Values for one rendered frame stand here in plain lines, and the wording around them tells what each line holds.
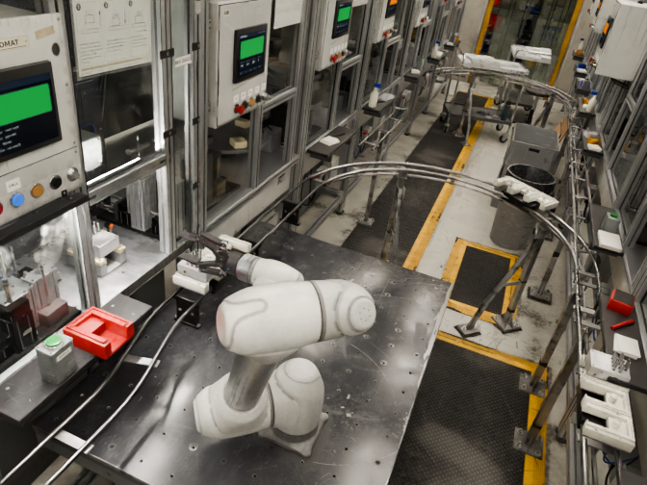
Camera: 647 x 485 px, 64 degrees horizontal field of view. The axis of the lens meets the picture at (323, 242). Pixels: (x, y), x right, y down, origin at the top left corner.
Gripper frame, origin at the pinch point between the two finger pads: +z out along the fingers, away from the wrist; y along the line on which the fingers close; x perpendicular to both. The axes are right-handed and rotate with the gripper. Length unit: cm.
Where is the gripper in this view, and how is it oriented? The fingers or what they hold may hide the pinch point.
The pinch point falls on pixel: (188, 246)
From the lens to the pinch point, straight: 178.4
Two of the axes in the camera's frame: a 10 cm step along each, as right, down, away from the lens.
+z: -9.2, -3.0, 2.6
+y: 1.3, -8.4, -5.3
